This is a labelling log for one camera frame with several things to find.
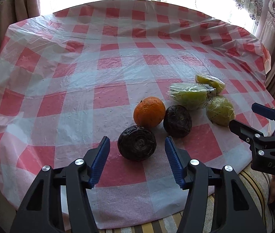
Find yellow-green round fruit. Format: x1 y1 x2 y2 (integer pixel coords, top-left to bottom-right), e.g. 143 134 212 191
206 96 235 127

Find dark purple fruit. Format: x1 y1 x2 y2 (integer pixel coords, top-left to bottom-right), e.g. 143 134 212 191
117 125 157 162
163 105 192 138

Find orange tangerine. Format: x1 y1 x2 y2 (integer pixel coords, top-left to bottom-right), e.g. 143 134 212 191
133 97 165 129

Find wrapped yellow fruit half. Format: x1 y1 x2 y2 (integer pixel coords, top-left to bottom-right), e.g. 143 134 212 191
195 74 225 95

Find wrapped green fruit half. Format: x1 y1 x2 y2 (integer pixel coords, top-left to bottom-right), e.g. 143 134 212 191
167 83 217 110

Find red white checkered tablecloth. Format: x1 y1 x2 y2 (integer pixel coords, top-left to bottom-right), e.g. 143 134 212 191
0 0 275 232

